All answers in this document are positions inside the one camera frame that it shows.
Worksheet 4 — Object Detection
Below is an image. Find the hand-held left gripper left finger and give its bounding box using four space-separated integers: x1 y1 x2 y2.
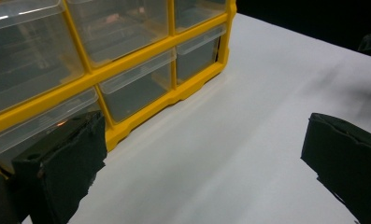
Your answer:
11 110 108 224

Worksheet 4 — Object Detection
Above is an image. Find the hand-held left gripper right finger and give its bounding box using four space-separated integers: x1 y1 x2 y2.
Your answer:
300 112 371 224

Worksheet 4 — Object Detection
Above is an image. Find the yellow black organizer cabinet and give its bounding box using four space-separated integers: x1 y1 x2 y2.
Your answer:
0 0 238 175

